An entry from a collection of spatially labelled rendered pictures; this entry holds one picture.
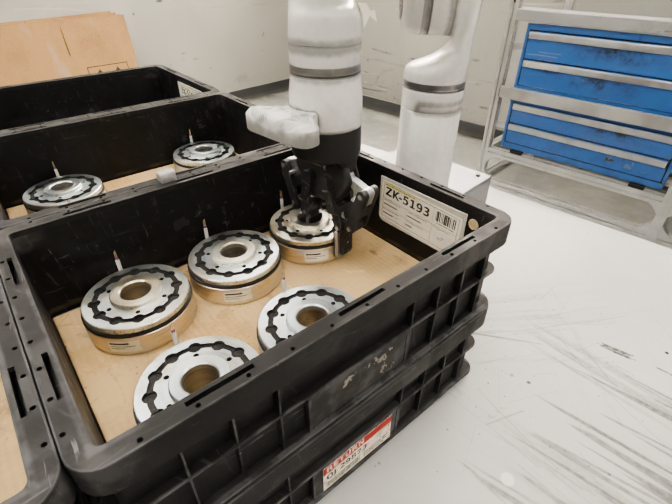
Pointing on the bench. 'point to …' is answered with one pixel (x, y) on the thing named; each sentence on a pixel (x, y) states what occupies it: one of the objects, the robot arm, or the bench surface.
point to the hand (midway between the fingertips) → (327, 235)
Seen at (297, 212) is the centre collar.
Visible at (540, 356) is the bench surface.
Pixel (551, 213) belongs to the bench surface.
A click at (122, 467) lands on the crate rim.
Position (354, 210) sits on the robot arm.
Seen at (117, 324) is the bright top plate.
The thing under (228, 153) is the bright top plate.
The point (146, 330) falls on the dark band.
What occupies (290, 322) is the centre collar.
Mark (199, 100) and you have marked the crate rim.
